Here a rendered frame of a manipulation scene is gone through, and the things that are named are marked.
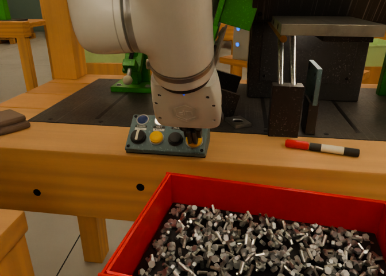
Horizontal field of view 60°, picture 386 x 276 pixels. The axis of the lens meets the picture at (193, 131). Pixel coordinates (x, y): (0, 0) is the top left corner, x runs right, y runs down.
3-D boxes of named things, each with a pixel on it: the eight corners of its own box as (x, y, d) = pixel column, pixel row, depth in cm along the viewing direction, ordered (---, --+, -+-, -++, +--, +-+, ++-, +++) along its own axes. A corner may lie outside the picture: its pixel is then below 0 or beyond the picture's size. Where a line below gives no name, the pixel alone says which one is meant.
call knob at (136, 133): (143, 143, 61) (142, 140, 60) (130, 143, 62) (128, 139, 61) (146, 132, 63) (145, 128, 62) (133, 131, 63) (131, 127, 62)
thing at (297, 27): (382, 45, 53) (386, 24, 52) (278, 42, 55) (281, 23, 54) (327, 23, 89) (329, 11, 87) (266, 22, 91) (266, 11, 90)
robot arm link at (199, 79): (139, 77, 41) (144, 92, 44) (211, 80, 40) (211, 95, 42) (151, 30, 45) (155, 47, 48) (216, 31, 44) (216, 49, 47)
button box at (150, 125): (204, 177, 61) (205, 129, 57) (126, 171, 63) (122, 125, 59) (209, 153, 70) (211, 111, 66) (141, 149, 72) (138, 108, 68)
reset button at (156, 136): (162, 144, 61) (161, 141, 60) (149, 143, 61) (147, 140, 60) (163, 133, 62) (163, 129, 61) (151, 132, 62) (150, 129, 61)
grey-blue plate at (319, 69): (315, 136, 69) (325, 69, 64) (305, 135, 70) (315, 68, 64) (307, 120, 78) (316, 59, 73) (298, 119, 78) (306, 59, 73)
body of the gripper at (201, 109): (139, 85, 43) (155, 132, 52) (219, 88, 42) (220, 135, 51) (150, 45, 47) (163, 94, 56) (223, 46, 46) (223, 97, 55)
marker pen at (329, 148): (358, 155, 61) (359, 147, 61) (358, 158, 60) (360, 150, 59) (285, 144, 65) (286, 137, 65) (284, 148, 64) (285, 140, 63)
